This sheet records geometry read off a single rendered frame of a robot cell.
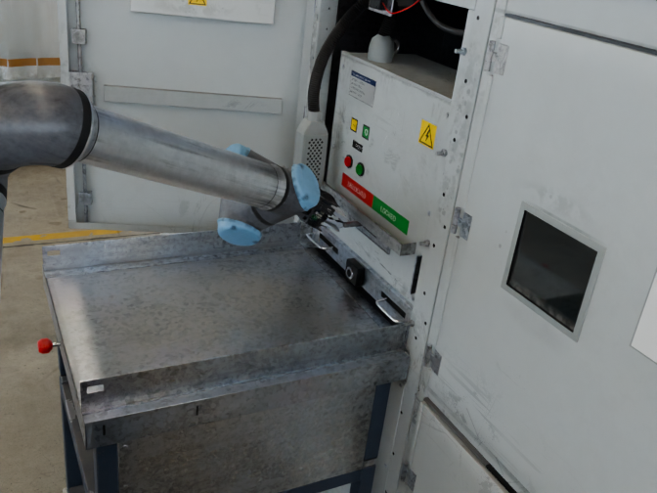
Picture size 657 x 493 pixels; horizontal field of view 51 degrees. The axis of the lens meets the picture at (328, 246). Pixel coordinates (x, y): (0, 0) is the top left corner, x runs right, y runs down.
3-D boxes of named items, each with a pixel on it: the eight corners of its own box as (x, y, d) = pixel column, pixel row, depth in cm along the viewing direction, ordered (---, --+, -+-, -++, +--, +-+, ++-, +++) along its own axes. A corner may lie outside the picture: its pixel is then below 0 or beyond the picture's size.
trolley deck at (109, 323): (85, 450, 123) (84, 424, 121) (43, 286, 172) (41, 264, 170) (406, 379, 154) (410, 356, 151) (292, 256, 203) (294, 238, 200)
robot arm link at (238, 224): (246, 218, 136) (250, 167, 142) (205, 237, 142) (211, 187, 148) (279, 238, 142) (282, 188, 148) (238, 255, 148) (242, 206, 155)
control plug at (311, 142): (298, 189, 179) (304, 122, 171) (290, 182, 183) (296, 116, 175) (325, 187, 182) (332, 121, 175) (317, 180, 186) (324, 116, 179)
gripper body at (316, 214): (323, 234, 162) (284, 213, 155) (307, 219, 169) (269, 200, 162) (340, 206, 161) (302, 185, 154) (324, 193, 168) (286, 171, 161)
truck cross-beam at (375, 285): (414, 338, 155) (418, 315, 153) (311, 238, 198) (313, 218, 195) (432, 335, 157) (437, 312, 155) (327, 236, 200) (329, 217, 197)
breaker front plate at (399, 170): (412, 314, 156) (451, 105, 135) (318, 227, 194) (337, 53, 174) (416, 314, 156) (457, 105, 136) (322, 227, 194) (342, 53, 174)
